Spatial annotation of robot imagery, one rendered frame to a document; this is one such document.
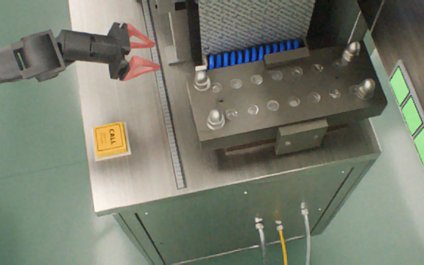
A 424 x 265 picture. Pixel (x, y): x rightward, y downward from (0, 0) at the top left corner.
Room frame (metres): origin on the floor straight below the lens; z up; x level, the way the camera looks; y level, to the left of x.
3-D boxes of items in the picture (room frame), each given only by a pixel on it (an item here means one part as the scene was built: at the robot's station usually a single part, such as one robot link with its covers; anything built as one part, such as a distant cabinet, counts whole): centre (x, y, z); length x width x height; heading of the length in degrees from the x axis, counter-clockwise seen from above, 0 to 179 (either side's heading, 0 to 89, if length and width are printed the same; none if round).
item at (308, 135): (0.44, -0.19, 0.96); 0.10 x 0.03 x 0.11; 99
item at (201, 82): (0.55, 0.01, 1.05); 0.04 x 0.04 x 0.04
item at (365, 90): (0.51, -0.33, 1.05); 0.04 x 0.04 x 0.04
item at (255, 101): (0.53, -0.16, 1.00); 0.40 x 0.16 x 0.06; 99
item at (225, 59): (0.62, -0.11, 1.03); 0.21 x 0.04 x 0.03; 99
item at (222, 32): (0.64, -0.11, 1.11); 0.23 x 0.01 x 0.18; 99
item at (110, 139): (0.49, 0.23, 0.91); 0.07 x 0.07 x 0.02; 9
